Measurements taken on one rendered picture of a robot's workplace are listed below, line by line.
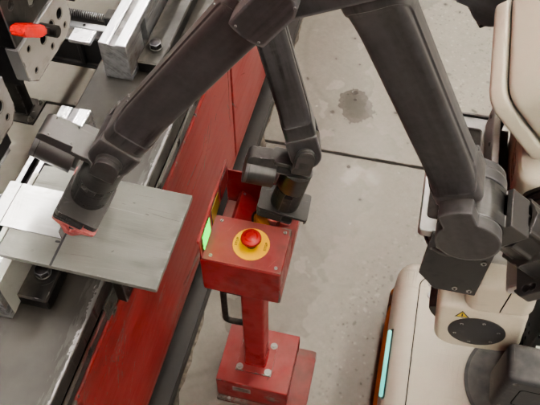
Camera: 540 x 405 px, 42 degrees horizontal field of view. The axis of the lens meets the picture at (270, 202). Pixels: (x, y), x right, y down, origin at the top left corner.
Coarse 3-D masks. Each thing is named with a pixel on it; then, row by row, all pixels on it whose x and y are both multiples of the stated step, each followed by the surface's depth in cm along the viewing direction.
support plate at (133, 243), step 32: (128, 192) 116; (160, 192) 116; (128, 224) 112; (160, 224) 112; (0, 256) 110; (32, 256) 109; (64, 256) 109; (96, 256) 109; (128, 256) 109; (160, 256) 109
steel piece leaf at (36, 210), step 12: (24, 192) 116; (36, 192) 116; (48, 192) 116; (60, 192) 116; (12, 204) 114; (24, 204) 114; (36, 204) 114; (48, 204) 114; (12, 216) 113; (24, 216) 113; (36, 216) 113; (48, 216) 113; (24, 228) 112; (36, 228) 112; (48, 228) 112; (60, 228) 109
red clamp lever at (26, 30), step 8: (16, 24) 93; (24, 24) 93; (32, 24) 95; (40, 24) 97; (48, 24) 100; (16, 32) 93; (24, 32) 93; (32, 32) 94; (40, 32) 97; (48, 32) 100; (56, 32) 100
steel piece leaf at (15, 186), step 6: (12, 186) 116; (18, 186) 116; (6, 192) 116; (12, 192) 116; (0, 198) 115; (6, 198) 115; (12, 198) 115; (0, 204) 114; (6, 204) 114; (0, 210) 114; (6, 210) 114; (0, 216) 113; (0, 222) 112
